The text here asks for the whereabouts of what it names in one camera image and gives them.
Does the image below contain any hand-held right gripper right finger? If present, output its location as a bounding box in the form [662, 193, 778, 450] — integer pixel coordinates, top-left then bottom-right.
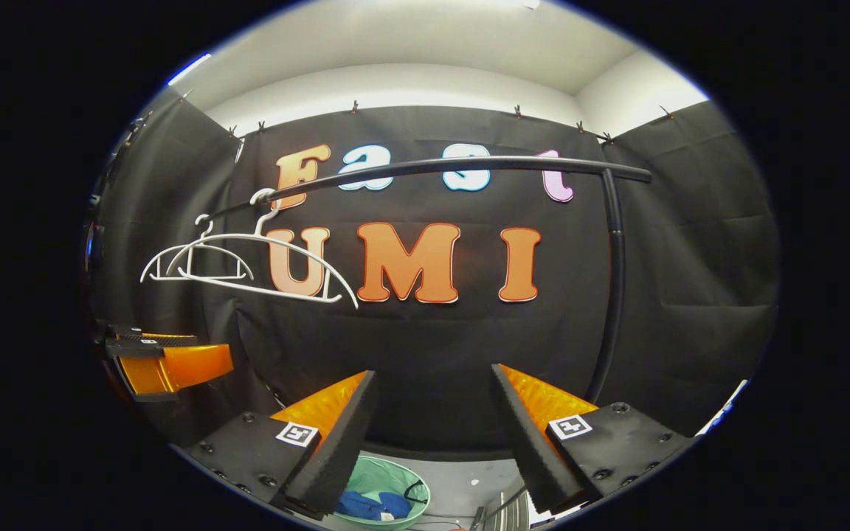
[490, 364, 699, 516]

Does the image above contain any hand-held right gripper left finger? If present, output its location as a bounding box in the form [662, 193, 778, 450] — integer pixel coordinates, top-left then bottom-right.
[170, 371, 381, 521]

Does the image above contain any green laundry hamper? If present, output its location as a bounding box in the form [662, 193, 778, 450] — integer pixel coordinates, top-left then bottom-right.
[333, 455, 432, 530]

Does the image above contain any blue corduroy jacket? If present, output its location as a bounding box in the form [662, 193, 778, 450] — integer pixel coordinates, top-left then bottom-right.
[336, 490, 412, 521]

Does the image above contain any white plastic hanger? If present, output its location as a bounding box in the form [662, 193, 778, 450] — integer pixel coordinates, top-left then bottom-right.
[178, 188, 359, 309]
[139, 214, 255, 283]

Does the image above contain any black clothes rack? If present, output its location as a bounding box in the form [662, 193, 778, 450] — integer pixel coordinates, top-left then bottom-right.
[207, 155, 653, 405]

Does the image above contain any black backdrop cloth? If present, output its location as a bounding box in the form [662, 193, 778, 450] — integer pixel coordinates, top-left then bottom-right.
[86, 88, 780, 462]

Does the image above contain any row of small backdrop clips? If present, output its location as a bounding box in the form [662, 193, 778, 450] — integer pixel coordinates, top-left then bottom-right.
[178, 88, 673, 145]

